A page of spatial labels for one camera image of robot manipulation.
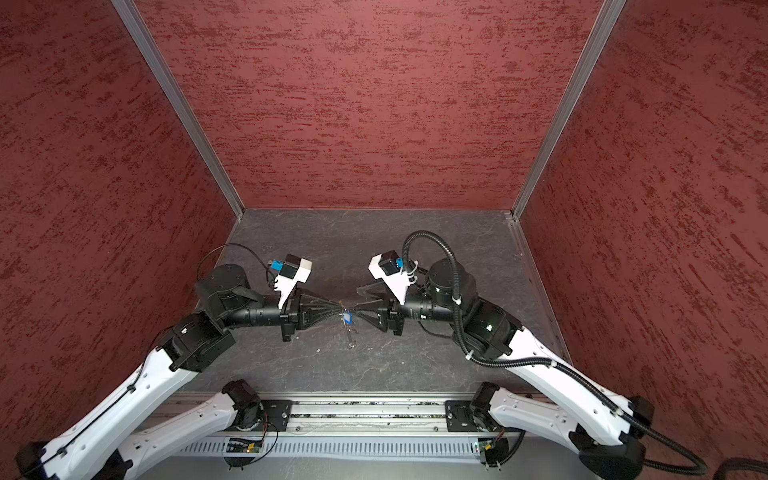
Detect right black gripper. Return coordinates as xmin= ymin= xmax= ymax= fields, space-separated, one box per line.
xmin=352 ymin=277 xmax=463 ymax=335

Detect left aluminium corner post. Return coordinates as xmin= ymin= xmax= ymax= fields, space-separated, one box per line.
xmin=111 ymin=0 xmax=246 ymax=220

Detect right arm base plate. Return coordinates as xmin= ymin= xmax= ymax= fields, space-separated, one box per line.
xmin=444 ymin=400 xmax=480 ymax=433

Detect circuit board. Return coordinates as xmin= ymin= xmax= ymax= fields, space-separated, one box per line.
xmin=477 ymin=438 xmax=509 ymax=468
xmin=225 ymin=438 xmax=264 ymax=454

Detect black cable bottom right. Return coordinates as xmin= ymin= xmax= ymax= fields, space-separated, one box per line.
xmin=711 ymin=458 xmax=768 ymax=480

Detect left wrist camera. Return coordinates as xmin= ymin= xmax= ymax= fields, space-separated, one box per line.
xmin=270 ymin=254 xmax=313 ymax=310

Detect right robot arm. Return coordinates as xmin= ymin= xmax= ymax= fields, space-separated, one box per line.
xmin=353 ymin=251 xmax=654 ymax=479

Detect aluminium mounting rail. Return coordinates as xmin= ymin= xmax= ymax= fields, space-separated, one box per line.
xmin=124 ymin=393 xmax=611 ymax=436

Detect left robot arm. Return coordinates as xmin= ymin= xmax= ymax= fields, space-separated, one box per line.
xmin=16 ymin=256 xmax=343 ymax=479

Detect white slotted cable duct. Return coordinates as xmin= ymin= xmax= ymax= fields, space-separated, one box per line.
xmin=175 ymin=437 xmax=479 ymax=463

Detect black corrugated cable conduit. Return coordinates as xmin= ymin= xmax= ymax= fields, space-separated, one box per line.
xmin=401 ymin=230 xmax=709 ymax=478

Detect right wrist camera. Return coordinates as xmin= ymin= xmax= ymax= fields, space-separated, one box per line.
xmin=368 ymin=250 xmax=416 ymax=305

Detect aluminium corner post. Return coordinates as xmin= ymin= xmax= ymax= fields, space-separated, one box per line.
xmin=111 ymin=0 xmax=246 ymax=220
xmin=511 ymin=0 xmax=626 ymax=222

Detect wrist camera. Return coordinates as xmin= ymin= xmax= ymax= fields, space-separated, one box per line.
xmin=270 ymin=254 xmax=313 ymax=310
xmin=368 ymin=250 xmax=416 ymax=305

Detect right circuit board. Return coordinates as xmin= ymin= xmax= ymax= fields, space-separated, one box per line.
xmin=477 ymin=438 xmax=509 ymax=468

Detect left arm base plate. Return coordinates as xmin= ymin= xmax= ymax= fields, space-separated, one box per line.
xmin=258 ymin=399 xmax=294 ymax=433

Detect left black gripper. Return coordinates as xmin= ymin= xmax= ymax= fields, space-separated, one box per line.
xmin=222 ymin=286 xmax=341 ymax=341

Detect left circuit board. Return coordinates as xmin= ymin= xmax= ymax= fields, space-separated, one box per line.
xmin=225 ymin=438 xmax=264 ymax=454

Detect right aluminium corner post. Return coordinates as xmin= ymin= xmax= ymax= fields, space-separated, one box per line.
xmin=511 ymin=0 xmax=626 ymax=222

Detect small keys bunch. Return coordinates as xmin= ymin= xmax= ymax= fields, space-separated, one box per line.
xmin=345 ymin=326 xmax=357 ymax=349

